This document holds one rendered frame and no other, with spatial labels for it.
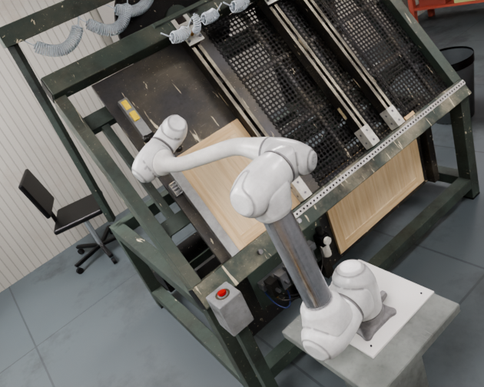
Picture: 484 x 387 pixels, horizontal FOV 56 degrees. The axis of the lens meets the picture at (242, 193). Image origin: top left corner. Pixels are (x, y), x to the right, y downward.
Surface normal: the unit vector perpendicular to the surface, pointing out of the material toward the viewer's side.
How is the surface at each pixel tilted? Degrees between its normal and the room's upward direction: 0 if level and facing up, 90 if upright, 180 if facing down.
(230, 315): 90
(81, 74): 57
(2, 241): 90
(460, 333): 0
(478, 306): 0
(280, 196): 88
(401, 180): 90
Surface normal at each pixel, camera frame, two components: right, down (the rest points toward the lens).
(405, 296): -0.33, -0.81
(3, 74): 0.58, 0.22
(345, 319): 0.66, -0.07
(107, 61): 0.29, -0.25
